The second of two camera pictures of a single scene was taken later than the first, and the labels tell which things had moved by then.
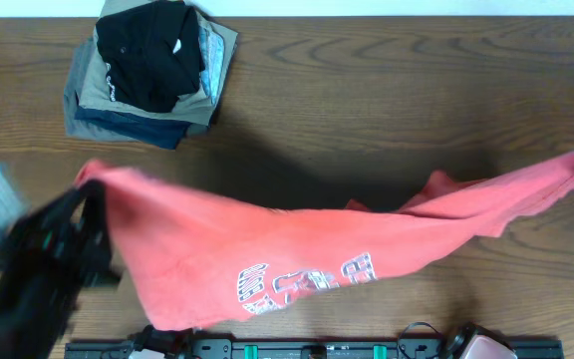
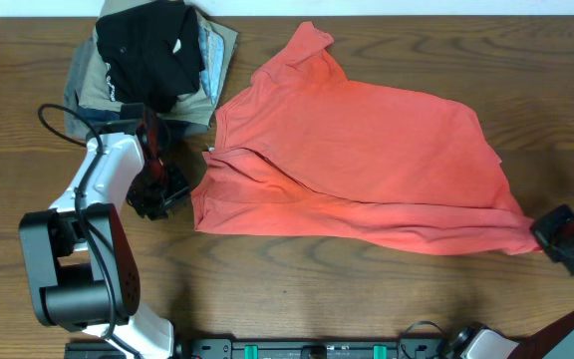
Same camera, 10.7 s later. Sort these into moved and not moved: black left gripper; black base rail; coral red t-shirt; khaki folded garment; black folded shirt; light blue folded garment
Moved: coral red t-shirt; black left gripper
Not moved: black folded shirt; khaki folded garment; light blue folded garment; black base rail
